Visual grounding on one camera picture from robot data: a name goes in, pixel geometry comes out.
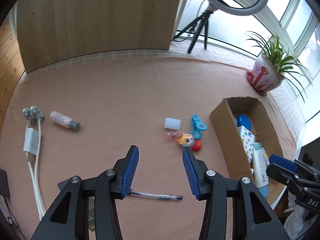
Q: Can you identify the white blue lotion bottle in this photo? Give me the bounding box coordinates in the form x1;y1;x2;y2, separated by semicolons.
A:
252;142;269;198

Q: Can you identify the patterned tissue pack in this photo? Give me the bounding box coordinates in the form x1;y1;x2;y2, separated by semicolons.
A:
238;126;255;163

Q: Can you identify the black gel pen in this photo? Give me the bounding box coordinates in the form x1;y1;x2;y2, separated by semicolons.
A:
129;191;183;201

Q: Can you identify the white usb charger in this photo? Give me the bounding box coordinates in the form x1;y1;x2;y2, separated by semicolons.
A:
23;128;39;155

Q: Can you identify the white roller massager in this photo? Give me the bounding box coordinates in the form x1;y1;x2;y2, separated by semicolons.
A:
22;105;46;220

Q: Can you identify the small pink bottle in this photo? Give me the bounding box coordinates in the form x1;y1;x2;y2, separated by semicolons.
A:
50;111;80;131

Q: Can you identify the blue round container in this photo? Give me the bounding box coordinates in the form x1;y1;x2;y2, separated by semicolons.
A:
234;114;252;130

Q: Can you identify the right white gloved hand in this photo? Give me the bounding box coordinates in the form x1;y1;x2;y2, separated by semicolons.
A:
284;192;318;239

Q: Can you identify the black card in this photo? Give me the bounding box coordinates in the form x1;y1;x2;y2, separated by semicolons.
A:
88;197;95;231

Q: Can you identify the cardboard box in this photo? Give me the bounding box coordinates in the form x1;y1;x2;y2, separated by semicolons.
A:
209;97;283;204

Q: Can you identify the black power adapter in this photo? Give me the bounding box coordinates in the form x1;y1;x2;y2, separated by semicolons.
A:
0;170;10;198

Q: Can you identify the light blue plastic clip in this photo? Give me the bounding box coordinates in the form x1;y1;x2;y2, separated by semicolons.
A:
191;114;207;140

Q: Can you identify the potted spider plant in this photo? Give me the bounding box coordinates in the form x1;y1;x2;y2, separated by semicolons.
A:
246;31;312;101

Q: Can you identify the pink table cloth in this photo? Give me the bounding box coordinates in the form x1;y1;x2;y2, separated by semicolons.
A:
1;57;296;239

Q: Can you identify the translucent white cap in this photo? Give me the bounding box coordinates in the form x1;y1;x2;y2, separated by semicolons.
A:
164;118;181;130

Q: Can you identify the pine wood panel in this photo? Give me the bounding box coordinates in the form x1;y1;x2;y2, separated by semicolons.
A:
0;21;25;130

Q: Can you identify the black tripod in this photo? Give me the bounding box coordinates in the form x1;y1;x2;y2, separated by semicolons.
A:
172;4;217;54

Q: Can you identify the light wooden board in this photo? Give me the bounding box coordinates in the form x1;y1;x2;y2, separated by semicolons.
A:
17;0;184;72

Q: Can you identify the black adapter cable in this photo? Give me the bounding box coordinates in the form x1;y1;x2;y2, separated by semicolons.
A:
3;195;27;240

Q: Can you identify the cartoon dragon keychain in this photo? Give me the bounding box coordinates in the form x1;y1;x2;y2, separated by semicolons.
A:
164;131;202;152

